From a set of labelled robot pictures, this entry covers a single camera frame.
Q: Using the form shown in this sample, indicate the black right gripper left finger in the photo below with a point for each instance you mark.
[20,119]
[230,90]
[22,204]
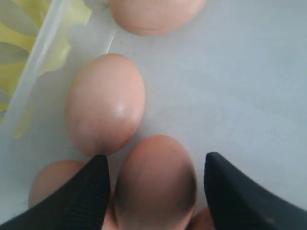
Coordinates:
[80,204]

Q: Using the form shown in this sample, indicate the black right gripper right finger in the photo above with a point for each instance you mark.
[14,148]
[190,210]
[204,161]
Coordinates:
[238,203]

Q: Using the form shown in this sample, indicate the brown egg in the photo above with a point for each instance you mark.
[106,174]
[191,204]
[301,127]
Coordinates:
[156,186]
[202,221]
[154,17]
[105,105]
[51,178]

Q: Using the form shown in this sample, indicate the clear plastic container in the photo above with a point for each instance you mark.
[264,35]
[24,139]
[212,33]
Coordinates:
[233,80]

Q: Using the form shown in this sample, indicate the yellow plastic egg tray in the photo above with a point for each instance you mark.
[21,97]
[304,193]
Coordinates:
[34,42]

